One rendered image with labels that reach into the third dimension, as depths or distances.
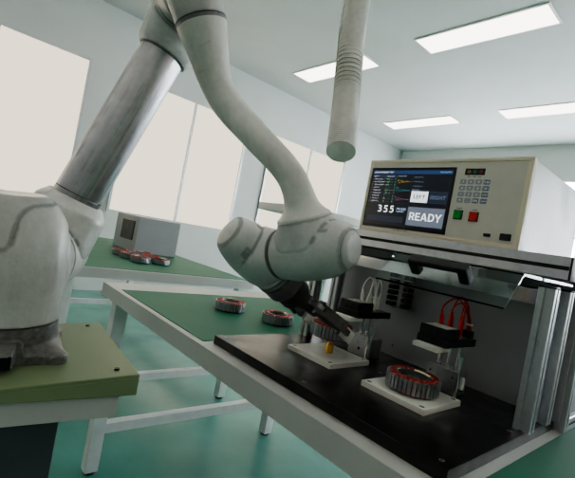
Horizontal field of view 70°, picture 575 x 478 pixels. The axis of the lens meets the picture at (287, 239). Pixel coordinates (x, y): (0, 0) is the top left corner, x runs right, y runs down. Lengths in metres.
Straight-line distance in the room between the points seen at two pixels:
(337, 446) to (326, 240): 0.34
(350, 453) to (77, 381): 0.44
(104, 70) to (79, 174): 4.59
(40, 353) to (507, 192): 0.97
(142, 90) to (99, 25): 4.67
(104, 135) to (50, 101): 4.35
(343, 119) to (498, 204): 1.46
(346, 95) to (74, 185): 1.79
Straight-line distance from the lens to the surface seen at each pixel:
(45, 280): 0.79
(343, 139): 2.24
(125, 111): 0.98
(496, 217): 1.03
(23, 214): 0.78
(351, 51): 2.65
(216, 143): 6.02
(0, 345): 0.79
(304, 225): 0.71
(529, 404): 0.96
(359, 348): 1.19
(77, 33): 5.55
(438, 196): 1.10
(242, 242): 0.79
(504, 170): 1.05
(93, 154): 0.98
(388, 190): 1.19
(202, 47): 0.87
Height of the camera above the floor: 1.05
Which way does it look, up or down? level
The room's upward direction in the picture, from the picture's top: 11 degrees clockwise
